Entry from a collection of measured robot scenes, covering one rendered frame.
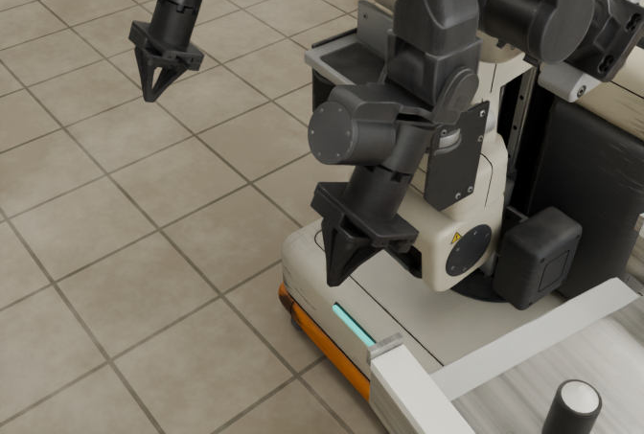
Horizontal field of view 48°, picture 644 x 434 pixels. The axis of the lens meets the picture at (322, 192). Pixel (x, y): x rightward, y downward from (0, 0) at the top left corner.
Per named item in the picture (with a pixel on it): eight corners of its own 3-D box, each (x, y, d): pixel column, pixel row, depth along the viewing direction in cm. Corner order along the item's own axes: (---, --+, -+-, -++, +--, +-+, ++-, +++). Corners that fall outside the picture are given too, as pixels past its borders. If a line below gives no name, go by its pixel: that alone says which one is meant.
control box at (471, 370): (604, 385, 75) (643, 298, 66) (417, 497, 66) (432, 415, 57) (578, 359, 77) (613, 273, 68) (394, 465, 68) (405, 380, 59)
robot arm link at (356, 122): (486, 74, 65) (421, 37, 70) (406, 58, 57) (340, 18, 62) (431, 187, 70) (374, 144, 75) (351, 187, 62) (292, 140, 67)
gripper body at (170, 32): (161, 62, 95) (177, 10, 92) (127, 32, 101) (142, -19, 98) (202, 68, 99) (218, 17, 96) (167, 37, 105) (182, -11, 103)
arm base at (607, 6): (655, 15, 76) (565, -24, 84) (632, -12, 70) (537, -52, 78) (609, 85, 79) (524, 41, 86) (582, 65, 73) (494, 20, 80)
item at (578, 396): (606, 402, 51) (609, 395, 50) (580, 419, 50) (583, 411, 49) (580, 376, 53) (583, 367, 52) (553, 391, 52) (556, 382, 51)
